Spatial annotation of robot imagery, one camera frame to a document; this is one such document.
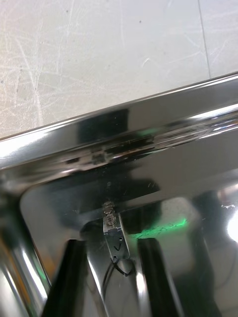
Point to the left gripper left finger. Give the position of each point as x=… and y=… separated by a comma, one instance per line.
x=69, y=280

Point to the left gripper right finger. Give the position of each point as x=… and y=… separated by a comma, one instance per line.
x=156, y=277

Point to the small metal solenoid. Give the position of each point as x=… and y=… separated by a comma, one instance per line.
x=116, y=237

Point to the steel tray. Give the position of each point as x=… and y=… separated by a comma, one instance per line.
x=173, y=153

